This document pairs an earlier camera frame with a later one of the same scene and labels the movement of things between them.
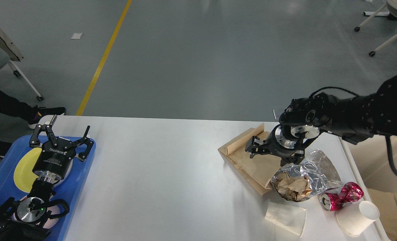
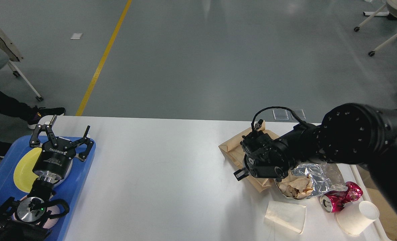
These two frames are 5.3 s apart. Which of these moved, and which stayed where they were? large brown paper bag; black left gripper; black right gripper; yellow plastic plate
Moved: black right gripper
Stayed: yellow plastic plate; large brown paper bag; black left gripper
